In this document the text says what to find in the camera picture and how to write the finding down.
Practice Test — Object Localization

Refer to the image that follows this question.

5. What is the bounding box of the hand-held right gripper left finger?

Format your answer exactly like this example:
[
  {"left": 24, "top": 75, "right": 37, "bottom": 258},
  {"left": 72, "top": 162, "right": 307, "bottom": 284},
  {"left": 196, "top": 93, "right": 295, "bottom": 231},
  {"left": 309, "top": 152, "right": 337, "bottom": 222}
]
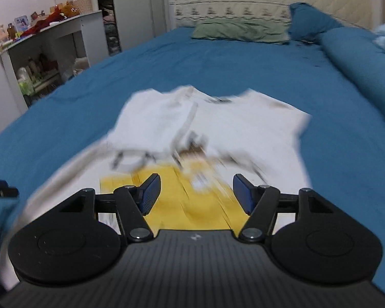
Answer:
[{"left": 58, "top": 173, "right": 162, "bottom": 243}]

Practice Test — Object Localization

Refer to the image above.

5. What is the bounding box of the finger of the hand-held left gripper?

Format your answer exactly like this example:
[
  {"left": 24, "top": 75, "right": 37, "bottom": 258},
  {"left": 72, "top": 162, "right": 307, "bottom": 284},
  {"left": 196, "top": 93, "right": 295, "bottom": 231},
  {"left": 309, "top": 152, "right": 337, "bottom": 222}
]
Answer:
[{"left": 0, "top": 176, "right": 20, "bottom": 202}]

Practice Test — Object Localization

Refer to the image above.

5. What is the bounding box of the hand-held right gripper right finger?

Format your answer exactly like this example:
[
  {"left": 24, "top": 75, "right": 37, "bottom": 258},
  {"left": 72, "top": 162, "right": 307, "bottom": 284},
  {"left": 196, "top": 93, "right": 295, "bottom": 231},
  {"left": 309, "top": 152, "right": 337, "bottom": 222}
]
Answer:
[{"left": 233, "top": 174, "right": 334, "bottom": 244}]

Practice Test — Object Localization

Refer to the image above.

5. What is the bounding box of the white printed t-shirt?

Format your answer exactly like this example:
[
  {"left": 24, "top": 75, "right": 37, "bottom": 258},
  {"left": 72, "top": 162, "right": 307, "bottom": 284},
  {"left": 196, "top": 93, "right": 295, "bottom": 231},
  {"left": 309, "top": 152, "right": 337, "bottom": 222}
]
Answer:
[{"left": 0, "top": 85, "right": 312, "bottom": 291}]

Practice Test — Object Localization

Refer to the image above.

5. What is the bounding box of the blue bed sheet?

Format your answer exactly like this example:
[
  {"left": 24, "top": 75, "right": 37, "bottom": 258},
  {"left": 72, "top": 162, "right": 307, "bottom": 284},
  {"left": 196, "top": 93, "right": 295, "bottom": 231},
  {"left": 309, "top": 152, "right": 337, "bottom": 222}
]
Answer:
[{"left": 0, "top": 26, "right": 385, "bottom": 299}]

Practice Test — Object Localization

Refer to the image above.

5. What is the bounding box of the white shelf desk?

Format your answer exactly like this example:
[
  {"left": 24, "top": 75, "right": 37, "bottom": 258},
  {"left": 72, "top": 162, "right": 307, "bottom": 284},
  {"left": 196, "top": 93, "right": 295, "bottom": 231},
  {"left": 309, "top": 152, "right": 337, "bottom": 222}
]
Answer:
[{"left": 0, "top": 9, "right": 110, "bottom": 113}]

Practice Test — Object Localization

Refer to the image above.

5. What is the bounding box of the green pillow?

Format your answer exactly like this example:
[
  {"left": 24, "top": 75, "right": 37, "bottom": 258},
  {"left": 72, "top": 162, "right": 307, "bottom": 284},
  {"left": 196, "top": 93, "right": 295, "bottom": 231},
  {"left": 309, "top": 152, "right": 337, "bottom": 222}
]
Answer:
[{"left": 191, "top": 18, "right": 291, "bottom": 45}]

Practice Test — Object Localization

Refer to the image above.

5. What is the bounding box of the framed picture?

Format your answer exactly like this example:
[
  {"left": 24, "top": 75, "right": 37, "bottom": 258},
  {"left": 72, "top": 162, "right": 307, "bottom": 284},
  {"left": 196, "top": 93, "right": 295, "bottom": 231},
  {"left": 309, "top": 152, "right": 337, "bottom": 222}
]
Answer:
[{"left": 14, "top": 15, "right": 30, "bottom": 33}]

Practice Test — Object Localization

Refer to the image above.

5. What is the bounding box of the blue duvet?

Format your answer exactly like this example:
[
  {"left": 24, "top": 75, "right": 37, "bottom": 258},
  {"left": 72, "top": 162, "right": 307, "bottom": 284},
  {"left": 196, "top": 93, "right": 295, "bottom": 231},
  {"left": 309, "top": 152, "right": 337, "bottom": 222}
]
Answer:
[{"left": 317, "top": 26, "right": 385, "bottom": 129}]

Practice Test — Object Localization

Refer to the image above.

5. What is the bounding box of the red cloth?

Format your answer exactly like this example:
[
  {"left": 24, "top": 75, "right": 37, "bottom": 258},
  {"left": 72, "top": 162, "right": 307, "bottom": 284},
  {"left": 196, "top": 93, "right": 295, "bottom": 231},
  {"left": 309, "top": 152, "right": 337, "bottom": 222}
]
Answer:
[{"left": 20, "top": 12, "right": 66, "bottom": 37}]

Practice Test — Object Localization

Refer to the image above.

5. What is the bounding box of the grey cabinet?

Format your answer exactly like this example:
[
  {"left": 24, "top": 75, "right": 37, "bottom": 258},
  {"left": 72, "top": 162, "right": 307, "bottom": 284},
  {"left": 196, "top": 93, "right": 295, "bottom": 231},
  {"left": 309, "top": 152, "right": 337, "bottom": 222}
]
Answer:
[{"left": 111, "top": 0, "right": 167, "bottom": 52}]

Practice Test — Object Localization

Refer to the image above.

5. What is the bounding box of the blue pillow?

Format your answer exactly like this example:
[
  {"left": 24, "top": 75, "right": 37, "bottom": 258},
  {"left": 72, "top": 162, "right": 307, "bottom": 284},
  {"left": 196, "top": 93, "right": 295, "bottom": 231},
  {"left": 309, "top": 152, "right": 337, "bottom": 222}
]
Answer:
[{"left": 287, "top": 3, "right": 344, "bottom": 42}]

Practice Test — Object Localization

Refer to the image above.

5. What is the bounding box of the cream quilted headboard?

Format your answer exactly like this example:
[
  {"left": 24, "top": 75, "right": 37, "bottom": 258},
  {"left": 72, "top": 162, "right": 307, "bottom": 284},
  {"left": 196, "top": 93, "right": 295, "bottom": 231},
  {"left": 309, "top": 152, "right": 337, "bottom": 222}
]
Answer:
[{"left": 169, "top": 0, "right": 374, "bottom": 31}]

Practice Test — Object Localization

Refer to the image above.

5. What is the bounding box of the woven basket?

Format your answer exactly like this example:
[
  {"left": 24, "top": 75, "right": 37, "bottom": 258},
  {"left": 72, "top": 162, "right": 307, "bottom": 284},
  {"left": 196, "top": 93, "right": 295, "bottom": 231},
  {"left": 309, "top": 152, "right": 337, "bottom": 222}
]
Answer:
[{"left": 73, "top": 0, "right": 93, "bottom": 14}]

